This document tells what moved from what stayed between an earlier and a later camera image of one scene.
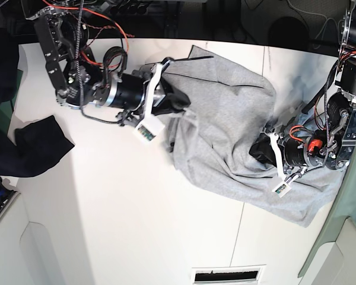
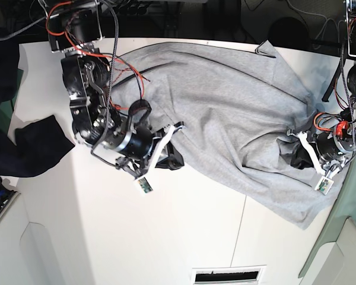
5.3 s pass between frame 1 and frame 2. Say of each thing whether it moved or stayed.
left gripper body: moved
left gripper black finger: moved
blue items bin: stayed
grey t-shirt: moved
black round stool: stayed
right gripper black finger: moved
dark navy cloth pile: stayed
